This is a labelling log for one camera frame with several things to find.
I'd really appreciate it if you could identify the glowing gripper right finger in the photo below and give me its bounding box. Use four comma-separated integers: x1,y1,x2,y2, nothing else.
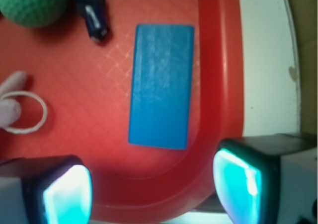
213,133,318,224

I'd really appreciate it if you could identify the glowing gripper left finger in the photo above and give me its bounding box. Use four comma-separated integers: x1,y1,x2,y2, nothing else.
0,155,93,224

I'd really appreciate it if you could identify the blue rectangular block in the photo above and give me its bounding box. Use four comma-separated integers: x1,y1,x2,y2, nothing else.
128,24,195,150

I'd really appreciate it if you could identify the red plastic tray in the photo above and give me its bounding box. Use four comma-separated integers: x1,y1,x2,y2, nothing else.
0,0,244,224

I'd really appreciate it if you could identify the green dimpled ball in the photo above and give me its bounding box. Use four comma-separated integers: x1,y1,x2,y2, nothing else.
0,0,69,28

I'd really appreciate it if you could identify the dark blue braided rope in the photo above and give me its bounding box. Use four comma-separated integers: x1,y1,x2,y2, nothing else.
71,0,110,45

